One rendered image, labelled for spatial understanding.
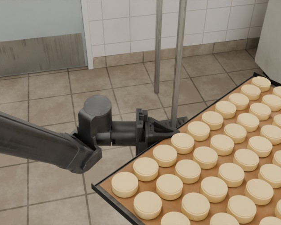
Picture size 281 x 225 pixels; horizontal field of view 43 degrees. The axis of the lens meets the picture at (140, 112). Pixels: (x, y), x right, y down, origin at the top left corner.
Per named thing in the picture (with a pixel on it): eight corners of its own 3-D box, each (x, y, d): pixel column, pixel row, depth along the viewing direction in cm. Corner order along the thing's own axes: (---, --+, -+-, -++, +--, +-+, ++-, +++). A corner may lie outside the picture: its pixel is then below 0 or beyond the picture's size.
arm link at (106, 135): (87, 130, 84) (85, 150, 80) (84, 111, 79) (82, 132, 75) (116, 131, 84) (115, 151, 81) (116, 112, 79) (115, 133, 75)
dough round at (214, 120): (208, 114, 87) (210, 108, 86) (226, 124, 84) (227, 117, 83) (196, 123, 84) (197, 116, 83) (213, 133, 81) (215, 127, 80)
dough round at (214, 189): (218, 207, 65) (220, 201, 64) (194, 194, 67) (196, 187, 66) (230, 191, 68) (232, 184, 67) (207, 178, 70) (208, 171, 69)
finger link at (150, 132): (176, 138, 86) (138, 138, 86) (179, 115, 82) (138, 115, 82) (179, 159, 81) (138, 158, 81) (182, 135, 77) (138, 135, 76)
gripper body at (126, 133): (142, 140, 86) (112, 139, 86) (144, 107, 80) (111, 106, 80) (143, 160, 81) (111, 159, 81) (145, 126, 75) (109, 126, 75)
